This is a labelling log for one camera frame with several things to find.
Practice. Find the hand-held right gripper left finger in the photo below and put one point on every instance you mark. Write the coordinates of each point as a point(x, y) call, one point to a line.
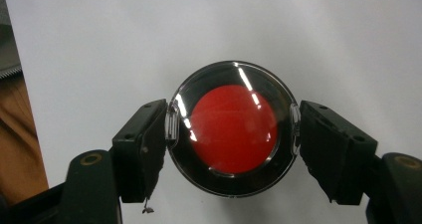
point(141, 151)

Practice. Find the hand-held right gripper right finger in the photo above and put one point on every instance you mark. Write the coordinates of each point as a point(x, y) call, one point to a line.
point(338, 151)

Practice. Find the round clear-lidded red container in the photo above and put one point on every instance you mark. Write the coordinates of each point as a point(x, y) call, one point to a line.
point(232, 131)

